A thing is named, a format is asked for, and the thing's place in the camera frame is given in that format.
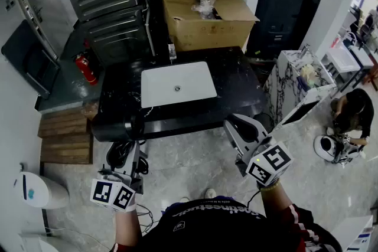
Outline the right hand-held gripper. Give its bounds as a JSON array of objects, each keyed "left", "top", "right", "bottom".
[{"left": 224, "top": 114, "right": 293, "bottom": 186}]

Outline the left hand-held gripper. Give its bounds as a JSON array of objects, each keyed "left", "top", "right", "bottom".
[{"left": 90, "top": 140, "right": 145, "bottom": 212}]

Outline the black countertop with white sink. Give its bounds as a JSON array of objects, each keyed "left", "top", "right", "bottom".
[{"left": 91, "top": 46, "right": 268, "bottom": 143}]

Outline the white rectangular sink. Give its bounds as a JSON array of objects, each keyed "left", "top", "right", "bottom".
[{"left": 141, "top": 61, "right": 218, "bottom": 109}]

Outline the person's left forearm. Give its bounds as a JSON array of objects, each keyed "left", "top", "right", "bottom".
[{"left": 113, "top": 205, "right": 143, "bottom": 249}]

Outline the person's right forearm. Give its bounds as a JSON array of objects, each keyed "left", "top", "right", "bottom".
[{"left": 259, "top": 182, "right": 296, "bottom": 218}]

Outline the white wristband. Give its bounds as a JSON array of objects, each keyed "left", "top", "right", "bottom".
[{"left": 121, "top": 199, "right": 138, "bottom": 214}]

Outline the white veined marble vanity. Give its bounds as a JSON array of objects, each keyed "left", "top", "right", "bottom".
[{"left": 263, "top": 44, "right": 338, "bottom": 131}]

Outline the brown wrapped packet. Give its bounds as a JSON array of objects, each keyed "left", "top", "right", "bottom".
[{"left": 83, "top": 102, "right": 100, "bottom": 122}]

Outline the wooden slat pallet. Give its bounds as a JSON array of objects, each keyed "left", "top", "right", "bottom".
[{"left": 37, "top": 109, "right": 95, "bottom": 165}]

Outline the person's black red shirt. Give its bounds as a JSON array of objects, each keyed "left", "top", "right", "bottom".
[{"left": 109, "top": 199, "right": 344, "bottom": 252}]

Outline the red fire extinguisher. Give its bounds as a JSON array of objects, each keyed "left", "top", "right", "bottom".
[{"left": 71, "top": 51, "right": 99, "bottom": 87}]

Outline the chrome faucet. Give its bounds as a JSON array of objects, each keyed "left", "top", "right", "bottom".
[{"left": 167, "top": 42, "right": 178, "bottom": 65}]

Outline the dark grey washing machine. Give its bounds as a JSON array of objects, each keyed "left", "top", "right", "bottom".
[{"left": 79, "top": 4, "right": 155, "bottom": 68}]

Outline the black cabinet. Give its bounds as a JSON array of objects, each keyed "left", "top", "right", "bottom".
[{"left": 246, "top": 0, "right": 311, "bottom": 58}]

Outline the white table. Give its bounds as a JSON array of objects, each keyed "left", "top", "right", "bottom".
[{"left": 324, "top": 40, "right": 376, "bottom": 90}]

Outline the brown cardboard box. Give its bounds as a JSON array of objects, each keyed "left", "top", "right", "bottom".
[{"left": 161, "top": 0, "right": 260, "bottom": 53}]

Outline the clear plastic wrap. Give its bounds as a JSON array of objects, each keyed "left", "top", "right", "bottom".
[{"left": 191, "top": 0, "right": 219, "bottom": 21}]

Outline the white box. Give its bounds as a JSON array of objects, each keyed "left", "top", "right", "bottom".
[{"left": 330, "top": 214, "right": 375, "bottom": 252}]

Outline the black framed panel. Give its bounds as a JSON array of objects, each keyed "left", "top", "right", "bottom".
[{"left": 1, "top": 19, "right": 61, "bottom": 100}]

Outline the grey metal door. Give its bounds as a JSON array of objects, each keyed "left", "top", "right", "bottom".
[{"left": 8, "top": 0, "right": 60, "bottom": 61}]

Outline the yellow bead bracelet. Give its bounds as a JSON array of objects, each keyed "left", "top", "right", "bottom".
[{"left": 259, "top": 179, "right": 282, "bottom": 193}]

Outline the white drain hose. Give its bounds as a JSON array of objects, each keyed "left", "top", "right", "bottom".
[{"left": 144, "top": 0, "right": 157, "bottom": 57}]

